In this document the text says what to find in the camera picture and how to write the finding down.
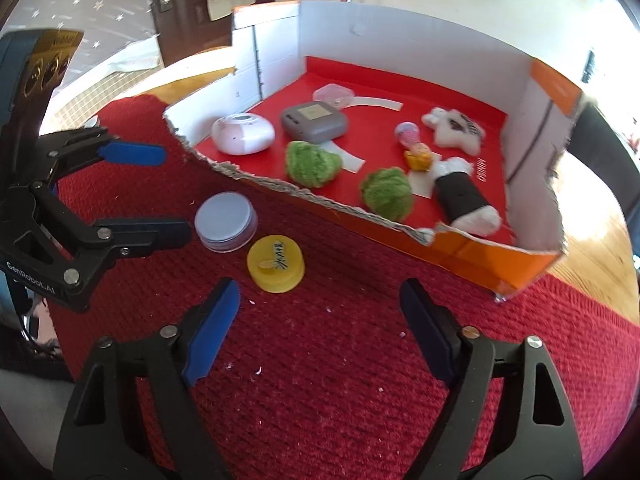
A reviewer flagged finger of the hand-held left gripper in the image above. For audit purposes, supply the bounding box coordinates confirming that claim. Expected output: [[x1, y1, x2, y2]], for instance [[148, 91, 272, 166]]
[[37, 126, 166, 186], [75, 217, 192, 266]]

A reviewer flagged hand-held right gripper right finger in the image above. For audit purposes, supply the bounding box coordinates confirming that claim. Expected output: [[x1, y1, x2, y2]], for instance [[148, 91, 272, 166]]
[[399, 277, 586, 480]]

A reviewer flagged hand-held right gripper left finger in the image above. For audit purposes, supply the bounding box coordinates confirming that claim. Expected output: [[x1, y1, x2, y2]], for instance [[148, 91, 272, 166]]
[[52, 277, 242, 480]]

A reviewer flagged white round jar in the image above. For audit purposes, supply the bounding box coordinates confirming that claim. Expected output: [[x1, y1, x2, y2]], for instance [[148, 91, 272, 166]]
[[194, 191, 259, 252]]

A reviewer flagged yellow round cap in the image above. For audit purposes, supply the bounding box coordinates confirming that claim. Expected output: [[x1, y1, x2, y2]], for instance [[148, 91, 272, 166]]
[[246, 235, 306, 293]]

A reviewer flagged green plush ball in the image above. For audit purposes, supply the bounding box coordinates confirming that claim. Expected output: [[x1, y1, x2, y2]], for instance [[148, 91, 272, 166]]
[[360, 166, 416, 222], [285, 140, 344, 188]]

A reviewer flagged small yellow toy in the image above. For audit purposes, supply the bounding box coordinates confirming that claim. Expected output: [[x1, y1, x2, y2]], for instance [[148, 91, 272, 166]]
[[404, 144, 434, 171]]

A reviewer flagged grey square case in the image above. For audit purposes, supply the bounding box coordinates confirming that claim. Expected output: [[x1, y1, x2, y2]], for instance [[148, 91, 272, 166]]
[[280, 101, 349, 143]]

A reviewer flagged small pink toy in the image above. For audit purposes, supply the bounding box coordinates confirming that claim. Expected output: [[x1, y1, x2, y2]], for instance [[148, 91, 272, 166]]
[[394, 121, 423, 151]]

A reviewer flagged white plush bear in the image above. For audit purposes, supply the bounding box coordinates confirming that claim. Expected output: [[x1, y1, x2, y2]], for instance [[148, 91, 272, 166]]
[[421, 107, 487, 155]]

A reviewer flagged small clear plastic case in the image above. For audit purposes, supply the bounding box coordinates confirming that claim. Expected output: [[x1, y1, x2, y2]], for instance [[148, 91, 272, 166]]
[[313, 83, 356, 109]]

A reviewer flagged red and white cardboard box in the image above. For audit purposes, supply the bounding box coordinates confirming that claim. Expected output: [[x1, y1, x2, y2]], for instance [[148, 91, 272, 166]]
[[164, 1, 586, 303]]

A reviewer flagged white cloth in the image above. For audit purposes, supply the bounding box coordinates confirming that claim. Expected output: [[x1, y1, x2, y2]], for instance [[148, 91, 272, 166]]
[[90, 35, 163, 78]]

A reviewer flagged red knitted mat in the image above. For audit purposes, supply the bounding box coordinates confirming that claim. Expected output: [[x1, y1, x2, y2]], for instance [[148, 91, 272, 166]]
[[47, 94, 640, 480]]

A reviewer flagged white and pink round device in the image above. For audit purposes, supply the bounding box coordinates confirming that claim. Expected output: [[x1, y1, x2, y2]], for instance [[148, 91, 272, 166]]
[[211, 113, 276, 156]]

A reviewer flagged black and white plush roll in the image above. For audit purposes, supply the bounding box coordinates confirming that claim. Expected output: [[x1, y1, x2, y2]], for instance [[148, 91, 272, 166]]
[[430, 156, 502, 237]]

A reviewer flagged dark brown door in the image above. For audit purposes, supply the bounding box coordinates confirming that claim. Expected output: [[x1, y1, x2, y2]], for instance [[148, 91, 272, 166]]
[[145, 0, 276, 68]]

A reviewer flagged dark cloth covered table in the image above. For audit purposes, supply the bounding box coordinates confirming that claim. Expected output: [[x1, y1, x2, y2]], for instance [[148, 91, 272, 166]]
[[570, 105, 640, 171]]

